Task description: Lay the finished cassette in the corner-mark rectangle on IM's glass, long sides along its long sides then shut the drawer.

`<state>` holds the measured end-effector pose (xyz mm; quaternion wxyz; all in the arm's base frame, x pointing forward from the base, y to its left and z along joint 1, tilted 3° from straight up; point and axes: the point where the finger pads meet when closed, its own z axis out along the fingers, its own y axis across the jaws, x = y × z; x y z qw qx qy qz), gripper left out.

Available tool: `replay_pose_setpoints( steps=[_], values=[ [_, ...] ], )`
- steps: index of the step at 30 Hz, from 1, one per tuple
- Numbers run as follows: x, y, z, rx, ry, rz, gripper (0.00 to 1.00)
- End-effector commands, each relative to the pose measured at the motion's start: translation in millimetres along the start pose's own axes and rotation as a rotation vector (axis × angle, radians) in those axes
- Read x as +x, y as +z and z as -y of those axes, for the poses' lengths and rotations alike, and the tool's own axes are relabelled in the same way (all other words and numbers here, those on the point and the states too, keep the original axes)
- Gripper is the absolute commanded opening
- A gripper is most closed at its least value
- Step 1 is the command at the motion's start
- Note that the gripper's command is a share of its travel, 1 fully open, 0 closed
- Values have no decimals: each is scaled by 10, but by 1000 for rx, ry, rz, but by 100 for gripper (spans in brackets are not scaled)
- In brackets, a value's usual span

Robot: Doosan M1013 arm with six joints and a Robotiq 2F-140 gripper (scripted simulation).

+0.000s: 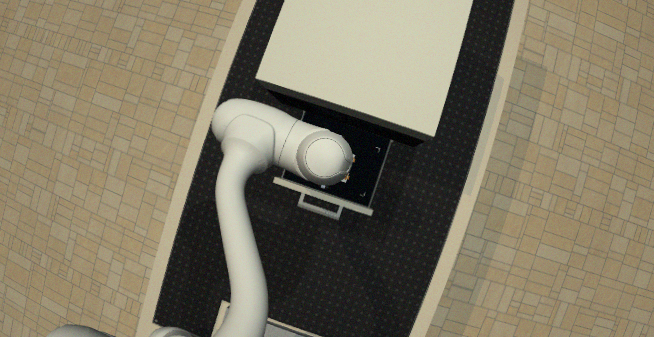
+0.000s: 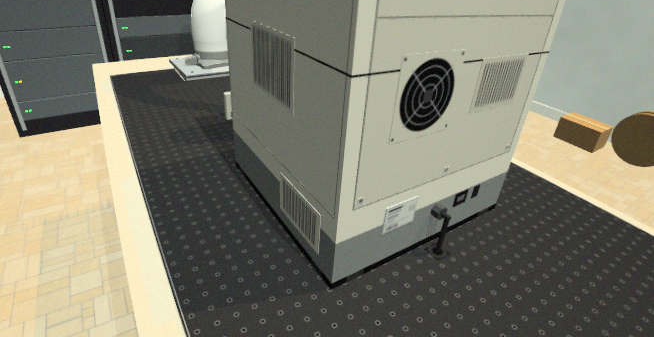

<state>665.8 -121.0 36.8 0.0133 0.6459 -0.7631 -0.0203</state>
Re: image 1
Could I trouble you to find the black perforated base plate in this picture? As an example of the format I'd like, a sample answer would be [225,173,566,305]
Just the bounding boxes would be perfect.
[152,0,515,337]

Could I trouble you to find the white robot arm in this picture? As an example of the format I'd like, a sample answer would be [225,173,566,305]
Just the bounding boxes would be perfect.
[211,99,353,337]

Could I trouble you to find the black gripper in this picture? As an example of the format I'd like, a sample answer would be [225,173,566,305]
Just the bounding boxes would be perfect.
[318,135,346,190]

